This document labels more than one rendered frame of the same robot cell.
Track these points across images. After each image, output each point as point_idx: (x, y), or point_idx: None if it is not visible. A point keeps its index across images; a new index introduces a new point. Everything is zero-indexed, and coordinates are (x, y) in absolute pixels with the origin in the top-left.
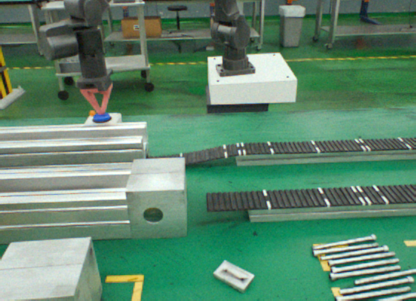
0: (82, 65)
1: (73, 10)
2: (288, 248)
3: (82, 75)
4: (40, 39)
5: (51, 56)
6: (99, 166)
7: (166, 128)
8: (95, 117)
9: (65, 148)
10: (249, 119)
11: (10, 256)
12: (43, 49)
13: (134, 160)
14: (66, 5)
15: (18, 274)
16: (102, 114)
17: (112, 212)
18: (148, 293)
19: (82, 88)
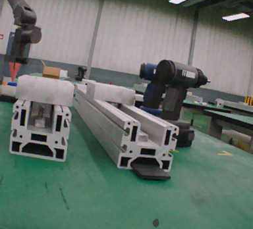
0: (23, 49)
1: (30, 19)
2: None
3: (18, 55)
4: (33, 31)
5: (39, 41)
6: (79, 88)
7: (0, 95)
8: (15, 83)
9: None
10: (0, 89)
11: (137, 95)
12: (32, 37)
13: (78, 85)
14: (26, 16)
15: (142, 96)
16: (13, 81)
17: None
18: None
19: (20, 62)
